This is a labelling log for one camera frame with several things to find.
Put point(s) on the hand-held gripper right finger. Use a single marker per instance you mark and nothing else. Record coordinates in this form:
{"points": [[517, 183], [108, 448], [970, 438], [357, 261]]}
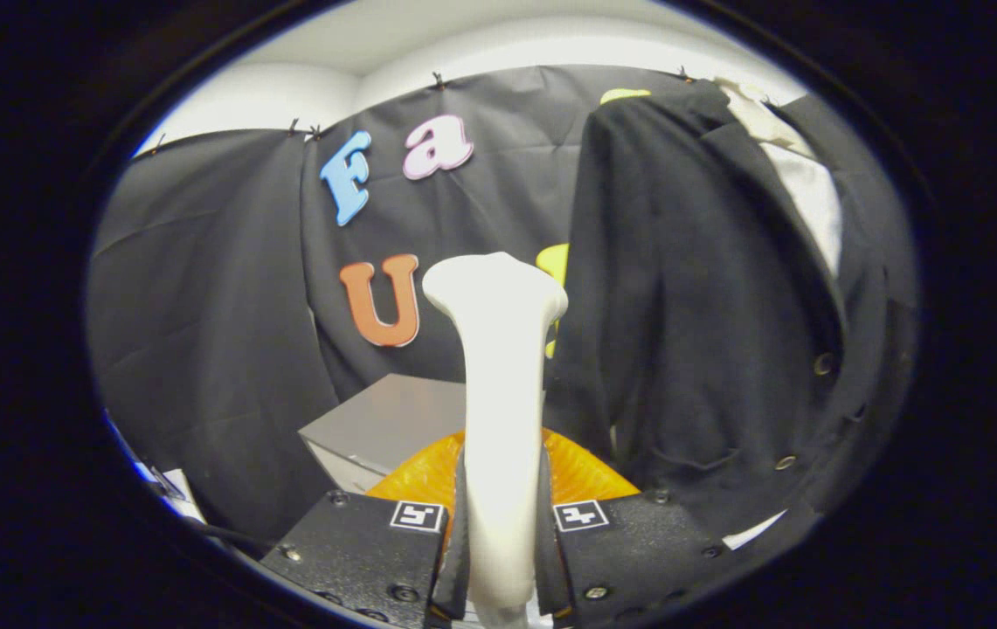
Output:
{"points": [[638, 550]]}

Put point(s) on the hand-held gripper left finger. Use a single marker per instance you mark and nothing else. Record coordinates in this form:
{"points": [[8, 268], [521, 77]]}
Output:
{"points": [[358, 559]]}

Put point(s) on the white garment steamer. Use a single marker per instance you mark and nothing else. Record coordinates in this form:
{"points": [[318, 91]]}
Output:
{"points": [[502, 419]]}

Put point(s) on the black blazer jacket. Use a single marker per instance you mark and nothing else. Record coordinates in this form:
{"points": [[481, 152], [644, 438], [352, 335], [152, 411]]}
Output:
{"points": [[690, 306]]}

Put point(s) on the grey cabinet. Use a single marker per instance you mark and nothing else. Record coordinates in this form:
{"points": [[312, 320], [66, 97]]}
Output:
{"points": [[384, 419]]}

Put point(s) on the black backdrop cloth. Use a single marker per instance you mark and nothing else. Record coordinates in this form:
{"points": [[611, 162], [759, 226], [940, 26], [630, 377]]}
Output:
{"points": [[201, 306]]}

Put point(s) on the white mannequin torso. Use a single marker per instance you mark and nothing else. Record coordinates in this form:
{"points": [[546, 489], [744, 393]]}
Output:
{"points": [[804, 183]]}

